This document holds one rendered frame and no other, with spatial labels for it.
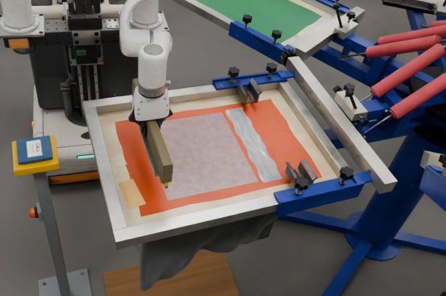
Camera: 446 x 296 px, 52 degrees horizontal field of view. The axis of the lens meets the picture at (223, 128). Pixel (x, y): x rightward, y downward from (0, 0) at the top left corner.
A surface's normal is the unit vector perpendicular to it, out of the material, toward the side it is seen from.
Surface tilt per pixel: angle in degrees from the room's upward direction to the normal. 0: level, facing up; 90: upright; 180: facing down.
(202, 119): 0
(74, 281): 0
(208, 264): 0
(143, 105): 90
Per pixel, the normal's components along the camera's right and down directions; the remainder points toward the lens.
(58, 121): 0.13, -0.72
